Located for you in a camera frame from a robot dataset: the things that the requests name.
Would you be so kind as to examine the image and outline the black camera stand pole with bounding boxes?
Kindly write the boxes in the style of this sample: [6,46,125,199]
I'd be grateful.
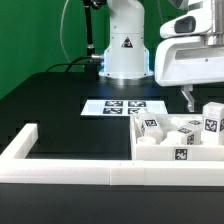
[82,0,107,63]

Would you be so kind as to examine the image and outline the white square tabletop tray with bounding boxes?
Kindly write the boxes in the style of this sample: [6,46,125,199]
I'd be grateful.
[130,114,224,161]

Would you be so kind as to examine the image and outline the black cables behind table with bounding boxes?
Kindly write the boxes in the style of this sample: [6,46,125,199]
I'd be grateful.
[45,54,104,73]

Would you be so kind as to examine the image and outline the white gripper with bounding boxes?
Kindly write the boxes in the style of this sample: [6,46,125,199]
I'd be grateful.
[154,36,224,112]

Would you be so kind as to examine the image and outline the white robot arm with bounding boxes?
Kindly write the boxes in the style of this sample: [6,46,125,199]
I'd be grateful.
[99,0,224,111]

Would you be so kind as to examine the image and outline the grey hanging cable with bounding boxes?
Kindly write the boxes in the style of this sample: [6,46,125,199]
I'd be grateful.
[59,0,73,64]

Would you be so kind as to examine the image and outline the white U-shaped obstacle fence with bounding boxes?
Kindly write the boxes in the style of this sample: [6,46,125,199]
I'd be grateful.
[0,123,224,186]

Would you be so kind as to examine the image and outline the white tag sheet on table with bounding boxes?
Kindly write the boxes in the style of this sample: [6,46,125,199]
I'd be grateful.
[81,100,167,117]

